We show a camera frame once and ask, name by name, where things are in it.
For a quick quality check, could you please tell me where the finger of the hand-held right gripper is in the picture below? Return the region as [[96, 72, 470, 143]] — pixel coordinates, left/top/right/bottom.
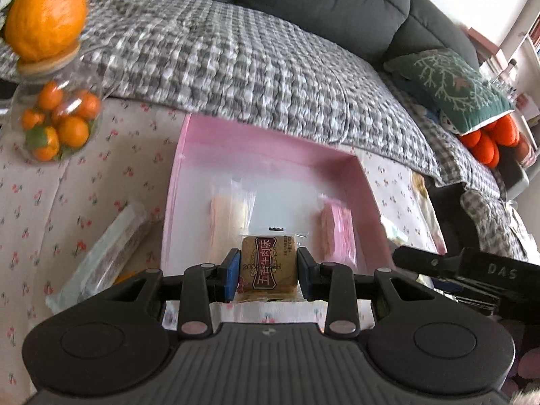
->
[[391, 245, 464, 272]]

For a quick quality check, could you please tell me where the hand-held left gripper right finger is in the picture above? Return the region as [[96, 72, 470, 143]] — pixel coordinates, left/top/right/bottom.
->
[[296, 246, 455, 339]]

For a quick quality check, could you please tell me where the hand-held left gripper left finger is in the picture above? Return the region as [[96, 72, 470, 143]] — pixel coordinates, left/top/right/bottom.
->
[[84, 247, 242, 340]]

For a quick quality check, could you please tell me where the brown snack packet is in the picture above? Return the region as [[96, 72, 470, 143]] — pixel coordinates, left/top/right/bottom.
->
[[234, 225, 309, 304]]

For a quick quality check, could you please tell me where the mustard yellow snack packet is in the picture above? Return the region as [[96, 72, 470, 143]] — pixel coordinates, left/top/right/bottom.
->
[[114, 258, 163, 284]]

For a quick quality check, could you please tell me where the pink cardboard box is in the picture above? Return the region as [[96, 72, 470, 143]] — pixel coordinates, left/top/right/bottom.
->
[[160, 112, 396, 301]]

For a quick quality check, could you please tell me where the long pale green snack packet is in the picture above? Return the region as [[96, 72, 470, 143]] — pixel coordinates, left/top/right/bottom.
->
[[45, 201, 166, 316]]

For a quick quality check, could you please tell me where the pink wafer packet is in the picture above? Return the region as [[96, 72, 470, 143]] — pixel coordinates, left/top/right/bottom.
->
[[316, 193, 360, 269]]

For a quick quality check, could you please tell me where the pale yellow wafer packet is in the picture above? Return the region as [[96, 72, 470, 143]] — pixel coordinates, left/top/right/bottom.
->
[[210, 178, 259, 263]]

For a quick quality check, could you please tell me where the pink fuzzy garment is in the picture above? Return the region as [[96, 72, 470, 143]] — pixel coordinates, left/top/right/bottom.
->
[[504, 321, 540, 405]]

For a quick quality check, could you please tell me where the orange plush toy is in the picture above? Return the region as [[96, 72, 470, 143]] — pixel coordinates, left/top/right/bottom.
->
[[458, 114, 533, 168]]

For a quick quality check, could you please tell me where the blue plush toy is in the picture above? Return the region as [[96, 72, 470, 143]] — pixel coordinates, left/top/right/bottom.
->
[[404, 92, 460, 136]]

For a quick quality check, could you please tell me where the green embroidered cushion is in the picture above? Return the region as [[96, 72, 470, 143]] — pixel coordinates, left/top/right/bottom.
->
[[383, 48, 516, 134]]

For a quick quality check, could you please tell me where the cherry print tablecloth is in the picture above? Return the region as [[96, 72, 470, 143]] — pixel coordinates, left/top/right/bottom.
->
[[0, 91, 449, 405]]

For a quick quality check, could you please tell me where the cluster of small mandarins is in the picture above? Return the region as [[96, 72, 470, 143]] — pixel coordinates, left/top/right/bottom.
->
[[21, 81, 103, 163]]

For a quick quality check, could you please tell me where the white bookshelf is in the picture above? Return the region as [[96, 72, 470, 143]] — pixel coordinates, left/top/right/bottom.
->
[[493, 16, 540, 153]]

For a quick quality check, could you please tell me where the glass jar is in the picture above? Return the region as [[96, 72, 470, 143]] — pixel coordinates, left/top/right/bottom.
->
[[10, 46, 107, 166]]

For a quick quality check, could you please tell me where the wooden jar lid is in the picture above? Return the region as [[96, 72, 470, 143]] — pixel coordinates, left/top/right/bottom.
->
[[16, 41, 82, 76]]

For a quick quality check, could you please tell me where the large orange with leaves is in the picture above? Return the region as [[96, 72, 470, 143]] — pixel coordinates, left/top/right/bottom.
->
[[2, 0, 100, 63]]

